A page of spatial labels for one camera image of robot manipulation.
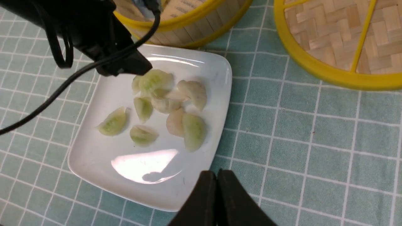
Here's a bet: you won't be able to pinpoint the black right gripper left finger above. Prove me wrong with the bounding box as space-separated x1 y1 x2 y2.
169 171 217 226

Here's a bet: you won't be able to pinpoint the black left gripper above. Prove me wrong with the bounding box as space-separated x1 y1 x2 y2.
1 0 134 69

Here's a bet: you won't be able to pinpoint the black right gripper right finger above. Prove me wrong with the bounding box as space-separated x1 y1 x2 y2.
217 169 276 226

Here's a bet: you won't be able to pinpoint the small green dumpling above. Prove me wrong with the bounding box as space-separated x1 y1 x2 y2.
132 75 142 95

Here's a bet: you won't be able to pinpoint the large green dumpling top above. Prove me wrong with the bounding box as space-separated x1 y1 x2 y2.
139 70 174 96

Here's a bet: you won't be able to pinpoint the pink white dumpling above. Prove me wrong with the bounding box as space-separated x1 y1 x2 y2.
166 108 185 137

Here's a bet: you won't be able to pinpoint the green dumpling bottom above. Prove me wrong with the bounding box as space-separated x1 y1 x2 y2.
129 126 159 147

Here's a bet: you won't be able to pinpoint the white square plate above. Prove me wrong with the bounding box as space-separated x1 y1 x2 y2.
68 45 232 212

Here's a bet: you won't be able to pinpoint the green checkered tablecloth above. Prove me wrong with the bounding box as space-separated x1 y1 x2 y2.
0 0 401 226

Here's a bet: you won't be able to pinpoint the bamboo steamer basket yellow rims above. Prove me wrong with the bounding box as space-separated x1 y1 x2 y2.
114 0 253 49

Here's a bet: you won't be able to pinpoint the woven bamboo steamer lid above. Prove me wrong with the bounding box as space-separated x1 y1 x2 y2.
273 0 402 91

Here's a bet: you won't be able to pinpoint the black cable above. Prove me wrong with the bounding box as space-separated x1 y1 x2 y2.
0 0 161 136

